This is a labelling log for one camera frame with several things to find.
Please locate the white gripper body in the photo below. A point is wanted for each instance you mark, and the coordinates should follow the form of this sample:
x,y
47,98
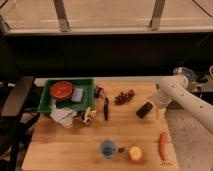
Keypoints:
x,y
158,101

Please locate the black eraser block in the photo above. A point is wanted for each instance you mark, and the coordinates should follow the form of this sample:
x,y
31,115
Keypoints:
x,y
144,109

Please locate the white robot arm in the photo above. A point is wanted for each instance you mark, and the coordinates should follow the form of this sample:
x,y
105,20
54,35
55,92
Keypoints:
x,y
175,88

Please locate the orange carrot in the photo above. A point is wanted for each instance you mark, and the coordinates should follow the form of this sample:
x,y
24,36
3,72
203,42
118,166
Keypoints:
x,y
162,142

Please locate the bunch of red grapes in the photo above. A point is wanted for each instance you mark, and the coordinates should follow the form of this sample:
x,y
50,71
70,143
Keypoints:
x,y
124,97

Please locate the metal pot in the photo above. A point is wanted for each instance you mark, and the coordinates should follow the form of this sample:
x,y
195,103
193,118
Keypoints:
x,y
189,74

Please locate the blue cup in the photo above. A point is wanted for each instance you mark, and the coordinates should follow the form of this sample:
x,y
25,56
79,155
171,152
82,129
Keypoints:
x,y
107,148

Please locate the banana in cup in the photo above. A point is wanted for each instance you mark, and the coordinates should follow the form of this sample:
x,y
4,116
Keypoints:
x,y
87,116

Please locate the grey sponge in tray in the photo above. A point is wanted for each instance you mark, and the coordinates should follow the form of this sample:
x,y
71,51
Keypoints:
x,y
77,95

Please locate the white crumpled cloth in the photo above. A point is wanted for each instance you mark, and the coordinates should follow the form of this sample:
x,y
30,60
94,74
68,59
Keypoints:
x,y
63,116

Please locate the red bowl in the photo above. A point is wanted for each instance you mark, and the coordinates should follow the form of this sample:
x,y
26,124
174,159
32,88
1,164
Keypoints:
x,y
62,90

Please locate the green plastic tray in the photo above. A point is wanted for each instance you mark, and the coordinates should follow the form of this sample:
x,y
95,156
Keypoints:
x,y
86,84

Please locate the black office chair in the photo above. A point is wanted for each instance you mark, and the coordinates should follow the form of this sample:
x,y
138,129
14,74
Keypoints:
x,y
12,130

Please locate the black handled knife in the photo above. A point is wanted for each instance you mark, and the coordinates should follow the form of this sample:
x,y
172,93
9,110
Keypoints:
x,y
106,103

